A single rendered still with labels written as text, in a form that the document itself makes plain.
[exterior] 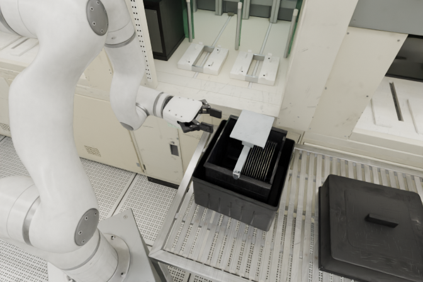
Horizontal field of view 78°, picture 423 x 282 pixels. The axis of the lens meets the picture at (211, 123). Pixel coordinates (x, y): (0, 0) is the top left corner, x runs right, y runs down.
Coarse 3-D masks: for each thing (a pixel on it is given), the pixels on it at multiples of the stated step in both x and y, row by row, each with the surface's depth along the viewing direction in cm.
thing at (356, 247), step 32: (320, 192) 96; (352, 192) 86; (384, 192) 86; (320, 224) 88; (352, 224) 79; (384, 224) 78; (416, 224) 79; (320, 256) 81; (352, 256) 72; (384, 256) 72; (416, 256) 72
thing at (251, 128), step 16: (224, 128) 88; (240, 128) 75; (256, 128) 75; (272, 128) 88; (224, 144) 96; (240, 144) 98; (256, 144) 71; (272, 144) 91; (208, 160) 80; (240, 160) 77; (272, 160) 97; (208, 176) 84; (224, 176) 80; (240, 176) 76; (272, 176) 83; (240, 192) 82; (256, 192) 79
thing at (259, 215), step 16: (208, 144) 91; (288, 144) 94; (224, 160) 106; (288, 160) 93; (192, 176) 82; (208, 192) 84; (224, 192) 80; (272, 192) 96; (208, 208) 92; (224, 208) 88; (240, 208) 83; (256, 208) 79; (272, 208) 75; (256, 224) 86
